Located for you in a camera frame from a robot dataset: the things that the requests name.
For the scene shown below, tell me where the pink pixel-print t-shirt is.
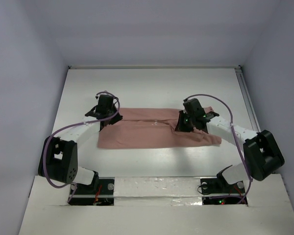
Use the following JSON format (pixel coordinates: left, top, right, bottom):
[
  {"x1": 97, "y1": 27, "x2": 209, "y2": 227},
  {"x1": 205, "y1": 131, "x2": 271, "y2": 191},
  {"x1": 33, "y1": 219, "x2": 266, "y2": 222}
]
[{"x1": 97, "y1": 108, "x2": 221, "y2": 149}]

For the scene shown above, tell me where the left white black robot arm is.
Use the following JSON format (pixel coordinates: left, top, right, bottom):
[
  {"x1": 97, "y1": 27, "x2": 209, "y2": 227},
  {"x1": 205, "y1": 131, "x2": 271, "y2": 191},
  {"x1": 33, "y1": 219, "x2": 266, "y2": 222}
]
[{"x1": 38, "y1": 92, "x2": 123, "y2": 193}]

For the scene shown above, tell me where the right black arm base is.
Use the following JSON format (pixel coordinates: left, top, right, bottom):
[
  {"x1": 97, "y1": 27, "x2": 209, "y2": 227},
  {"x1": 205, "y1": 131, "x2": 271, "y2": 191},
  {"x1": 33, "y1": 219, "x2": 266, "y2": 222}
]
[{"x1": 197, "y1": 178, "x2": 247, "y2": 205}]

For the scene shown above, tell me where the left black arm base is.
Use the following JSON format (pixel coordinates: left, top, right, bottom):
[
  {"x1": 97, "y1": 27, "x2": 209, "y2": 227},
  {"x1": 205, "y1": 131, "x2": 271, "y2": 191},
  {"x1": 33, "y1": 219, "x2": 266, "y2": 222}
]
[{"x1": 69, "y1": 178, "x2": 115, "y2": 206}]

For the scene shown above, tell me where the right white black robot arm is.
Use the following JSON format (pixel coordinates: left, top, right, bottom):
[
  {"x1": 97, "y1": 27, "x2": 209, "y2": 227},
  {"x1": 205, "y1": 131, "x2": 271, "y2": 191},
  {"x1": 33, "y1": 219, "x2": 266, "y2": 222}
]
[{"x1": 176, "y1": 98, "x2": 285, "y2": 194}]

